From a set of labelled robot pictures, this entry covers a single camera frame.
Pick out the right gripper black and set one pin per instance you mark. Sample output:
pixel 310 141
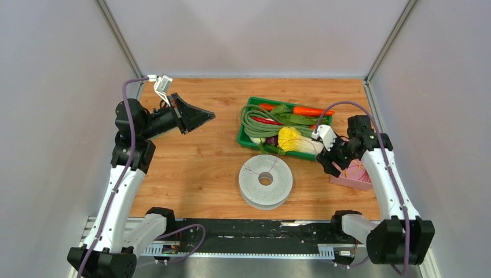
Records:
pixel 329 168

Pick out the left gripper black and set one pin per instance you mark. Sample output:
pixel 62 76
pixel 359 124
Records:
pixel 190 117

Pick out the pink rubber band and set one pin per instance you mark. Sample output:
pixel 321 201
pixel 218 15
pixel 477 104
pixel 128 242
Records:
pixel 276 161

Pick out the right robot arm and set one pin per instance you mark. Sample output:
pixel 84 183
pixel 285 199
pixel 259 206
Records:
pixel 401 237

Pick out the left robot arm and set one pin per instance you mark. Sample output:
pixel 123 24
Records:
pixel 122 192

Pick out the pink plastic box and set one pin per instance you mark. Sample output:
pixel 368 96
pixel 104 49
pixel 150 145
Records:
pixel 364 186

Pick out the yellow rubber bands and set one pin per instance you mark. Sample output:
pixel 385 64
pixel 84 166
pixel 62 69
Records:
pixel 356 171

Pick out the yellow napa cabbage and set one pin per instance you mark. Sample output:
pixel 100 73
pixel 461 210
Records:
pixel 286 133

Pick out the orange carrot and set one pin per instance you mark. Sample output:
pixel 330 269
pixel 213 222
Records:
pixel 311 112

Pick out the purple eggplant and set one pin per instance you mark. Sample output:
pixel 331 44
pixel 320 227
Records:
pixel 274 141

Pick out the green long beans bundle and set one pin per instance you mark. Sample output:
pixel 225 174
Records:
pixel 260 130

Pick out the green leafy vegetable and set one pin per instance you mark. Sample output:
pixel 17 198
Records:
pixel 284 114

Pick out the grey filament spool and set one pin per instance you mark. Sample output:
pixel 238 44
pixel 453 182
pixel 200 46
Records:
pixel 262 190

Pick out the red chili pepper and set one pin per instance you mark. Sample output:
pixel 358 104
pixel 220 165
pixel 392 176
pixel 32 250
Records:
pixel 266 121

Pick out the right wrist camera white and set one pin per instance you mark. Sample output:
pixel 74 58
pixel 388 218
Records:
pixel 326 135

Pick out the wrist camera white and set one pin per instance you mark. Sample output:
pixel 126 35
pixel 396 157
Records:
pixel 161 85
pixel 326 135

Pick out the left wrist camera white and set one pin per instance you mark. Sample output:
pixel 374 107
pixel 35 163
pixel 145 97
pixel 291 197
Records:
pixel 161 85

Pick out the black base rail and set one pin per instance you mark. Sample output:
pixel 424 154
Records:
pixel 222 238

